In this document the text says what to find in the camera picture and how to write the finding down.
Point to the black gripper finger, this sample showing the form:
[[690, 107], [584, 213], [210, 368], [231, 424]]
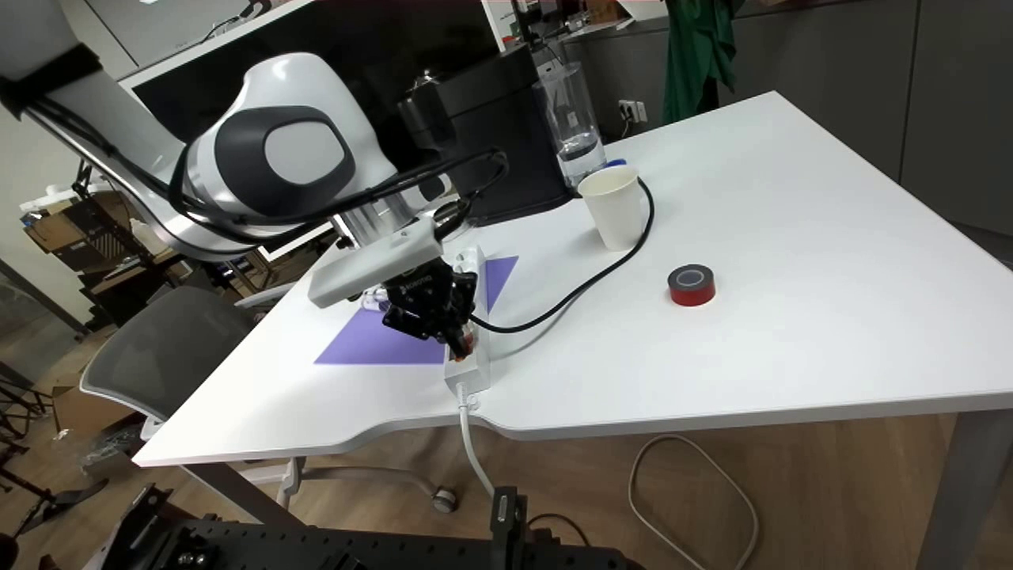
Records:
[[448, 332], [462, 307]]

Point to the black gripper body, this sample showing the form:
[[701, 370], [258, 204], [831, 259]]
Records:
[[415, 299]]

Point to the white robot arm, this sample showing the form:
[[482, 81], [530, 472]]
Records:
[[287, 145]]

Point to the white power strip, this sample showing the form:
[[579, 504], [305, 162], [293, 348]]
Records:
[[469, 366]]

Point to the black coffee machine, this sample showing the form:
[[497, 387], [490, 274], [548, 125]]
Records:
[[517, 138]]

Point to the white paper cup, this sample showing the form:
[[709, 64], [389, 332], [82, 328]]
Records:
[[615, 208]]

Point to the clear plastic bottle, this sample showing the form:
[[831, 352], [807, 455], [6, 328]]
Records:
[[571, 114]]

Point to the red tape roll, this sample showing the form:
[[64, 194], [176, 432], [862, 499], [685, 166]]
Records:
[[690, 287]]

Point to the black perforated breadboard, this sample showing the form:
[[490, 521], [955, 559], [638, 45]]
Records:
[[349, 550]]

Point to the white framed computer monitor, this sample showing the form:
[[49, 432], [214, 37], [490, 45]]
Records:
[[400, 42]]

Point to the grey office chair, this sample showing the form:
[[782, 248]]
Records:
[[160, 348]]

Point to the green cloth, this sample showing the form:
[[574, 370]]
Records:
[[696, 52]]

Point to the black clamp post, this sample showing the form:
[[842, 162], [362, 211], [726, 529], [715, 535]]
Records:
[[508, 523]]

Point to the white wall socket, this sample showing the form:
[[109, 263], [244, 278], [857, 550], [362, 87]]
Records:
[[632, 114]]

